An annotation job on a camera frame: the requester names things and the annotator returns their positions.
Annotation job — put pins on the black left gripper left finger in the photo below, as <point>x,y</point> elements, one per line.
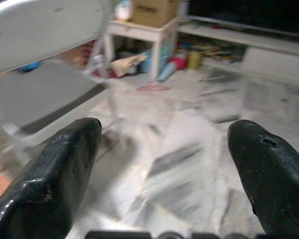
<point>52,179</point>

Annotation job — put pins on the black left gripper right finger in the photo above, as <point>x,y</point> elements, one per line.
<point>269,169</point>

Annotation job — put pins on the white fridge door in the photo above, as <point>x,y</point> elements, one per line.
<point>40,32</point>

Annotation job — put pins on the white television console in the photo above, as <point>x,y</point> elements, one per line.
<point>264,47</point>

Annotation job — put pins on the gold metal can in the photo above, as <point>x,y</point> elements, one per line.
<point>194,59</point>

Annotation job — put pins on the colourful pile of books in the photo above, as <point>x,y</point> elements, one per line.
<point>209,49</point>

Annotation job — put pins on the pink clothes hanger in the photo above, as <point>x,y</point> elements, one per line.
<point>153,87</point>

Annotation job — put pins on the beige crumpled cloth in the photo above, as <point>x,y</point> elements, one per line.
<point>127,63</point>

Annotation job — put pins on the pale blue rolled tube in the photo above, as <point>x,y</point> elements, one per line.
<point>168,72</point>

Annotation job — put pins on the red round toy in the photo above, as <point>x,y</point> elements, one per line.
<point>178,62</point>

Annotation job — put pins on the pale blue storage bin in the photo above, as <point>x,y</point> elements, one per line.
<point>145,63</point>

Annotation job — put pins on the black television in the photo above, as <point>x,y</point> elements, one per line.
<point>249,12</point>

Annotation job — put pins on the small white table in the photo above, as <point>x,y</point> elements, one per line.
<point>139,31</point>

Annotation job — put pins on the white plastic bag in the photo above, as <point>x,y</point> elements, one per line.
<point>122,10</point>

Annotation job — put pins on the brown printed cardboard box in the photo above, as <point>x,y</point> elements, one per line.
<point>152,11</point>

